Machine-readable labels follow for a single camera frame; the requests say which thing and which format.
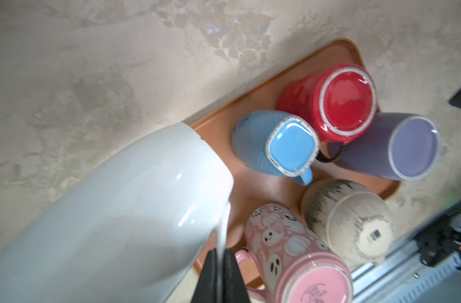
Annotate pink ghost mug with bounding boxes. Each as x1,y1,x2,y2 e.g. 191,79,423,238
236,203,354,302

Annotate beige ceramic teapot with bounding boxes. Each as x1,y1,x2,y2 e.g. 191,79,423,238
301,179,395,267

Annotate red mug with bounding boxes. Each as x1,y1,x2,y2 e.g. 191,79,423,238
276,64,378,144

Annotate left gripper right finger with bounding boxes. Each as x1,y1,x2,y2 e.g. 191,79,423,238
222,249,251,303

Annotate brown plastic tray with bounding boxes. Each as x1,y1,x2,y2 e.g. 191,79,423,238
188,37,402,289

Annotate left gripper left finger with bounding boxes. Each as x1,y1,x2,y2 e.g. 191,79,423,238
190,249,218,303

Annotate blue dotted mug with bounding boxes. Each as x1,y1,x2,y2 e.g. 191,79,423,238
230,110,320,186

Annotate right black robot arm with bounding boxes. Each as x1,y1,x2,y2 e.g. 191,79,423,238
414,200,461,270

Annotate purple mug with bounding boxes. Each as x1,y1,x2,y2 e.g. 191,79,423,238
335,112,440,181

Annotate white mug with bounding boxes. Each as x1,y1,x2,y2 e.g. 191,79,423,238
0,122,234,302

